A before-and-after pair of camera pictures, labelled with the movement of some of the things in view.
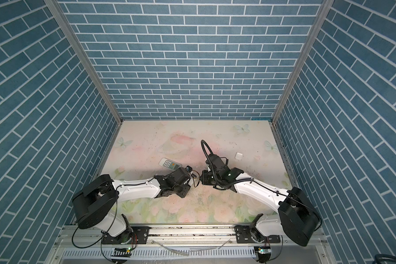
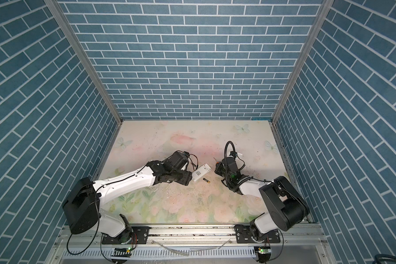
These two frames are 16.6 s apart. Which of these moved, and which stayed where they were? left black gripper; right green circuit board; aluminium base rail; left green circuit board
Moved: left black gripper
Stayed: left green circuit board; right green circuit board; aluminium base rail
